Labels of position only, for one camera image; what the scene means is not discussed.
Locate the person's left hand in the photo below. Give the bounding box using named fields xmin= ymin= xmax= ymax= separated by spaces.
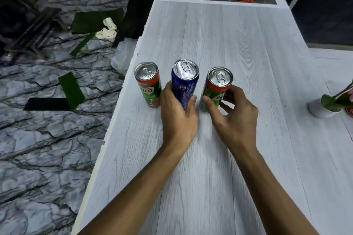
xmin=160 ymin=81 xmax=199 ymax=153

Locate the person's right hand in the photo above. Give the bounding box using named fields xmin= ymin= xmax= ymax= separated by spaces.
xmin=199 ymin=84 xmax=259 ymax=157

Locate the green and red drink can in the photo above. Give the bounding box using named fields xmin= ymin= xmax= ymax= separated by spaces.
xmin=134 ymin=62 xmax=162 ymax=107
xmin=199 ymin=67 xmax=234 ymax=113

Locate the blue drink can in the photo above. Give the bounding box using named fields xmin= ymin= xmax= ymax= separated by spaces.
xmin=171 ymin=59 xmax=200 ymax=111

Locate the person's left forearm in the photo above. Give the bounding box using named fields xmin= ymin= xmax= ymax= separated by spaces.
xmin=77 ymin=144 xmax=191 ymax=235

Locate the person's right forearm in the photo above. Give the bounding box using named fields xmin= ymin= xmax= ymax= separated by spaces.
xmin=230 ymin=145 xmax=320 ymax=235

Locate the white plastic bag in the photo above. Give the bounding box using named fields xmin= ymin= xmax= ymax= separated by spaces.
xmin=110 ymin=37 xmax=138 ymax=75

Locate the white flower pot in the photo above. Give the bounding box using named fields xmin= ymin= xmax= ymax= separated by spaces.
xmin=308 ymin=97 xmax=344 ymax=119

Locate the green artificial plant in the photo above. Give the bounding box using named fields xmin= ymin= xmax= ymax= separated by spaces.
xmin=321 ymin=79 xmax=353 ymax=112

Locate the white clog shoe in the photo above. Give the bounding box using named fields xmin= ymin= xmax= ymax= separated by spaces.
xmin=95 ymin=29 xmax=117 ymax=40
xmin=103 ymin=17 xmax=117 ymax=30

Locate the small green turf piece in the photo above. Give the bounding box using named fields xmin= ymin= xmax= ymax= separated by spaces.
xmin=58 ymin=71 xmax=85 ymax=111

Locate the narrow green turf strip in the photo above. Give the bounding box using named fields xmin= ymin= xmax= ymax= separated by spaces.
xmin=69 ymin=32 xmax=96 ymax=57

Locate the large green turf mat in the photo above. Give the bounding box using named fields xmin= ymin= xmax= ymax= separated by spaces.
xmin=71 ymin=8 xmax=125 ymax=34

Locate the dark green turf strip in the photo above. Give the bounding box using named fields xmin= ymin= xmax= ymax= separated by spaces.
xmin=23 ymin=97 xmax=73 ymax=111

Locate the black metal chair frame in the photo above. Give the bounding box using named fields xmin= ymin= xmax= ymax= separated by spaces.
xmin=0 ymin=0 xmax=63 ymax=60

